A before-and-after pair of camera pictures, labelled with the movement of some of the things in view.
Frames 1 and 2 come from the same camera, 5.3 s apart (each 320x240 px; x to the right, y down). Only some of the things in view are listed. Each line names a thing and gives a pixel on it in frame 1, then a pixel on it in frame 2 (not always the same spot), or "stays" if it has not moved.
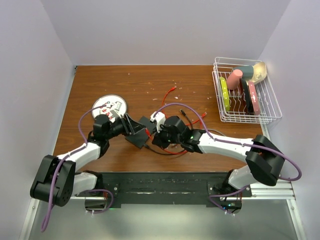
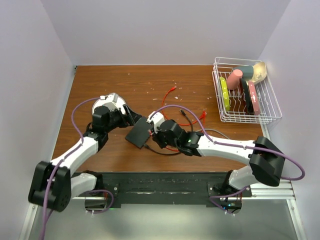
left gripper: x=129 y=126 to x=126 y=121
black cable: x=151 y=150 stays
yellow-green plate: x=224 y=93 stays
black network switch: x=139 y=138 stays
